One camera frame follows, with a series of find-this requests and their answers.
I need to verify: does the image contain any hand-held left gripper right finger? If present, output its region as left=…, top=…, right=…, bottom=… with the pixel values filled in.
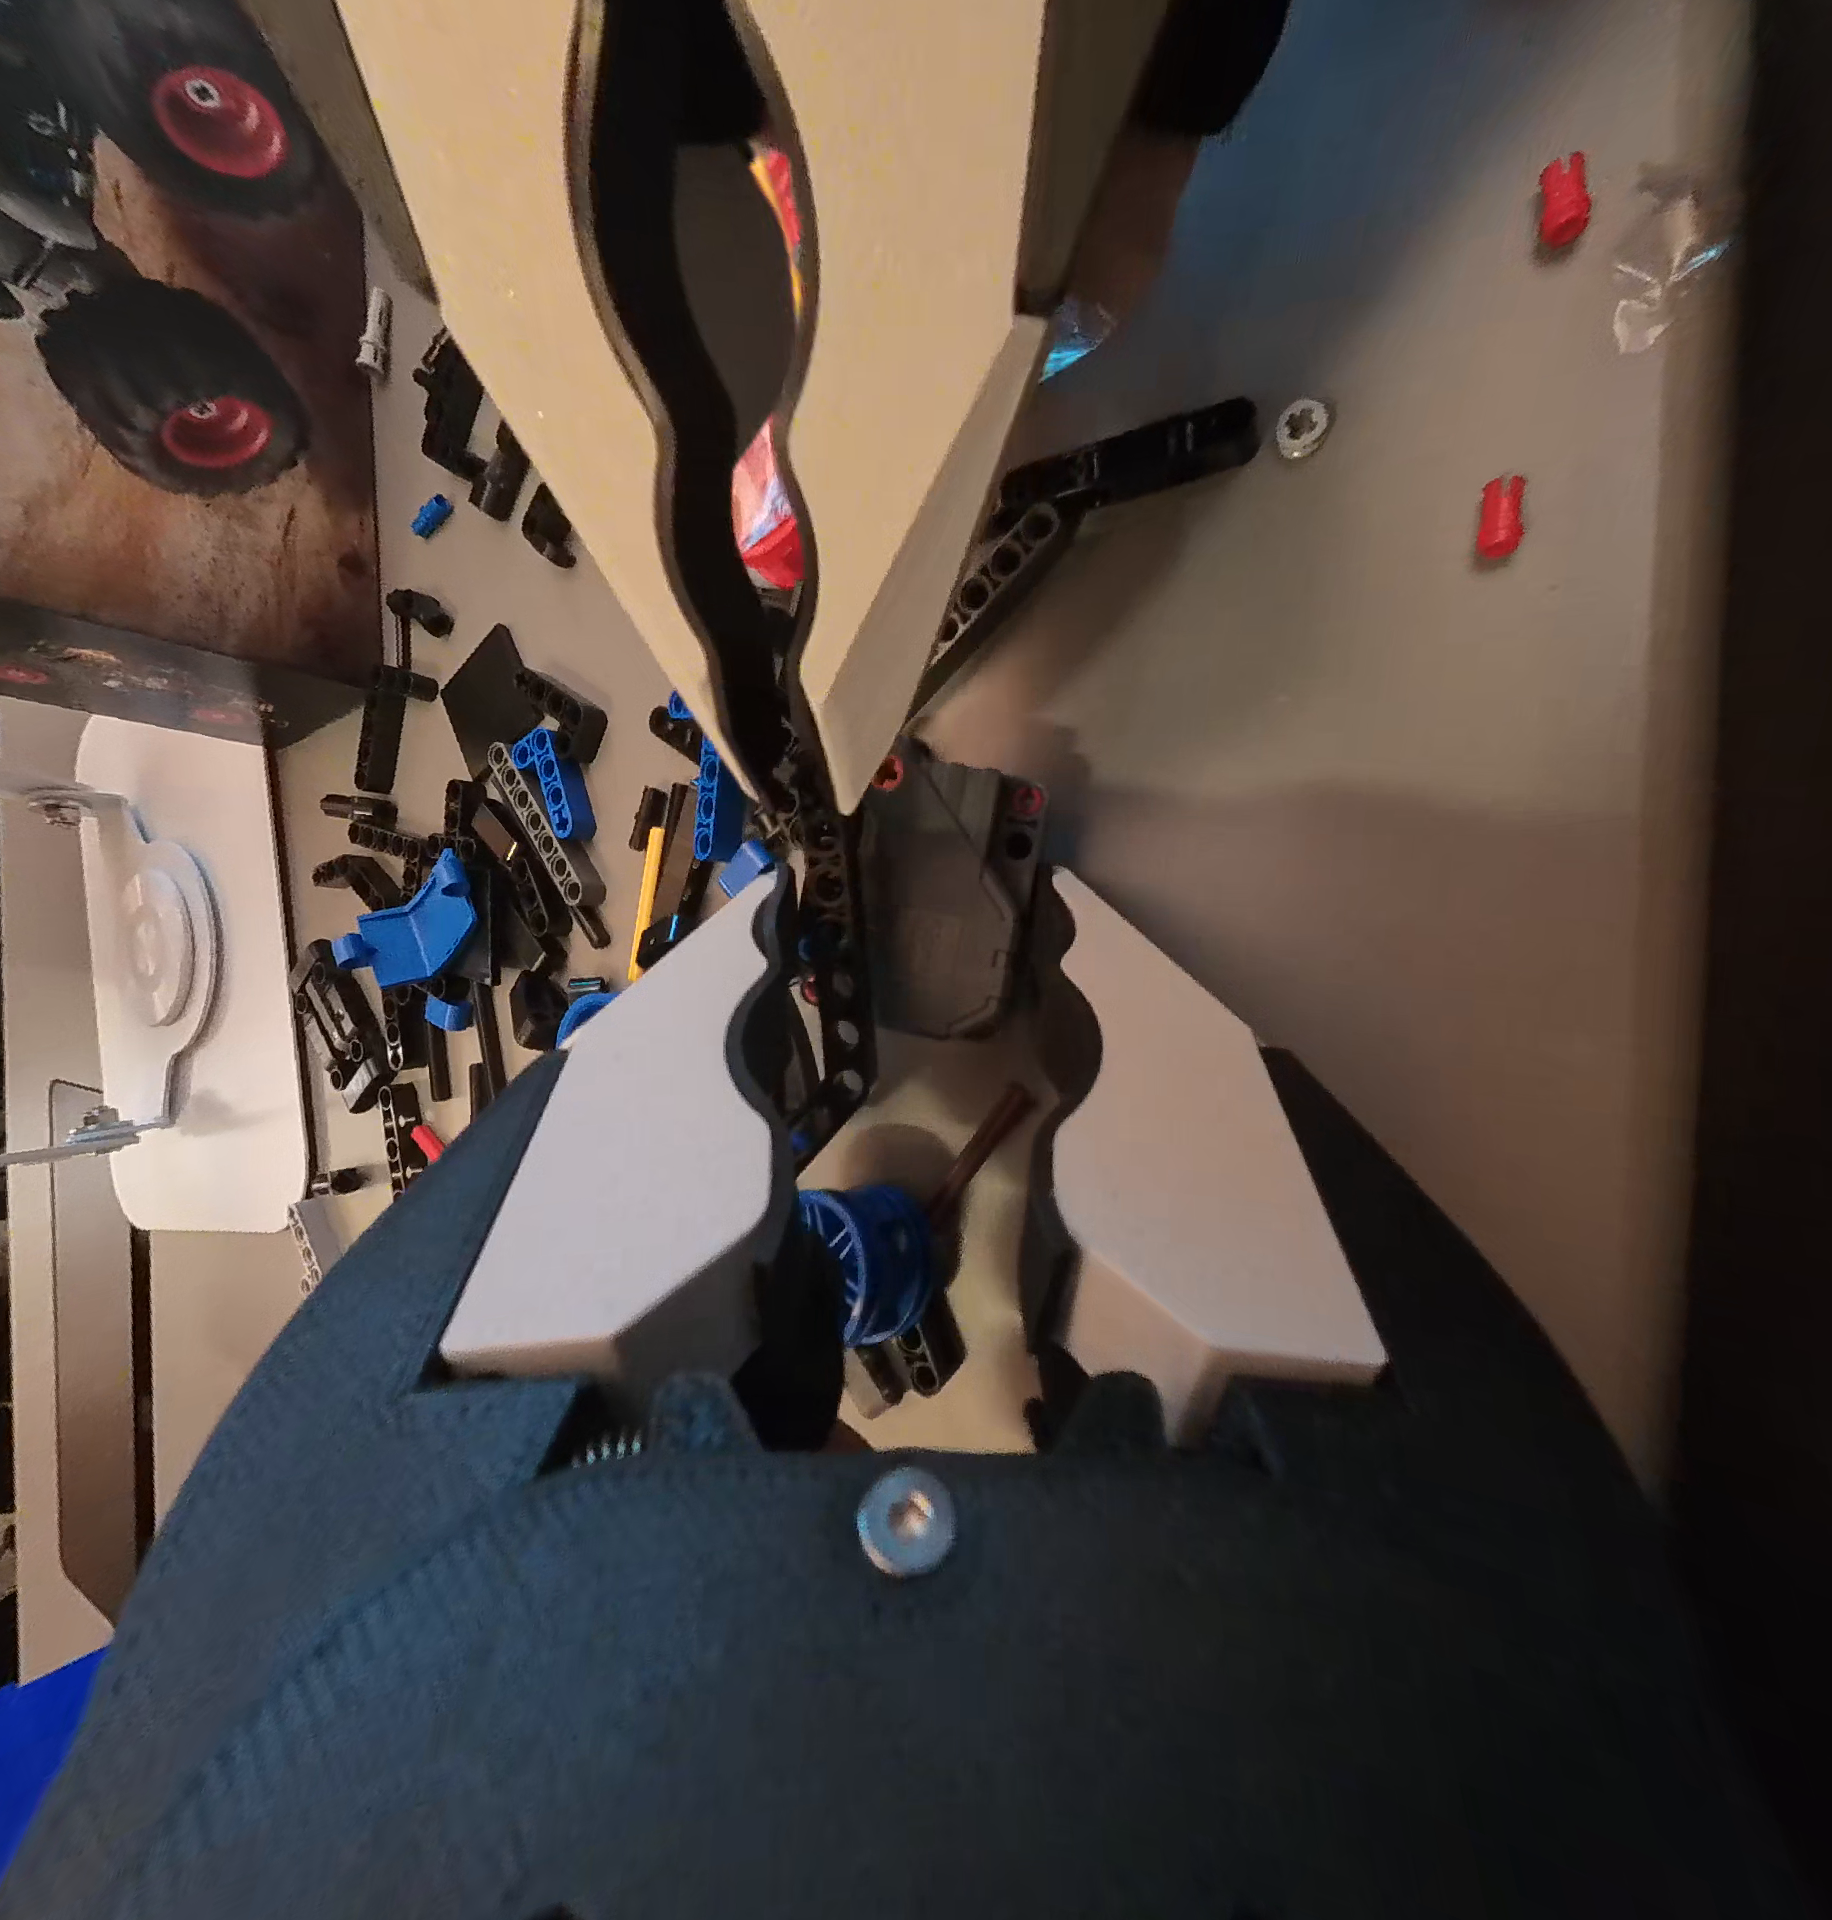
left=1021, top=866, right=1393, bottom=1446

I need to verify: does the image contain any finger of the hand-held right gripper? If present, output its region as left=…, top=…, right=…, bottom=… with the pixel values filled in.
left=331, top=0, right=779, bottom=795
left=725, top=0, right=1144, bottom=815

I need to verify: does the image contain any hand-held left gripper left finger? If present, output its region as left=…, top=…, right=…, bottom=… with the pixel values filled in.
left=435, top=866, right=798, bottom=1383

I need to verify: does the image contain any grey toy motor assembly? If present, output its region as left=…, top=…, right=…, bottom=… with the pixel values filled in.
left=789, top=743, right=1047, bottom=1150

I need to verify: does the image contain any grey desk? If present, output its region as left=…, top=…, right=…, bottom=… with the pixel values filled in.
left=8, top=0, right=1765, bottom=1653

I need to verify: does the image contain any brown toy axle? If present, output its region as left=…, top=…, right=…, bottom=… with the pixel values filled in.
left=934, top=1083, right=1034, bottom=1215

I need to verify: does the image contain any blue toy wheel rim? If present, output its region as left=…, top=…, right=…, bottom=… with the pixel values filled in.
left=792, top=1182, right=936, bottom=1348

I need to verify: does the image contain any blue toy panel piece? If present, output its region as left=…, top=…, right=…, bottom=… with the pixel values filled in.
left=331, top=847, right=486, bottom=996

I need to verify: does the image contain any pile of toy brick pieces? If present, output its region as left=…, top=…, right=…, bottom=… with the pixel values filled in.
left=288, top=322, right=1263, bottom=1202

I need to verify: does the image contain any black toy set box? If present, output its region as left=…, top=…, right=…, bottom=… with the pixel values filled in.
left=0, top=0, right=441, bottom=748

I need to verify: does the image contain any white book stand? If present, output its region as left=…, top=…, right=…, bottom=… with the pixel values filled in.
left=0, top=698, right=318, bottom=1240

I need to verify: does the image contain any clear plastic wrapper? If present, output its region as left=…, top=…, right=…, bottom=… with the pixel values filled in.
left=1611, top=162, right=1747, bottom=358

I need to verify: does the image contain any dark perforated floor mat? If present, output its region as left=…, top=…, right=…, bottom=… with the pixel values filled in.
left=1652, top=0, right=1832, bottom=1920

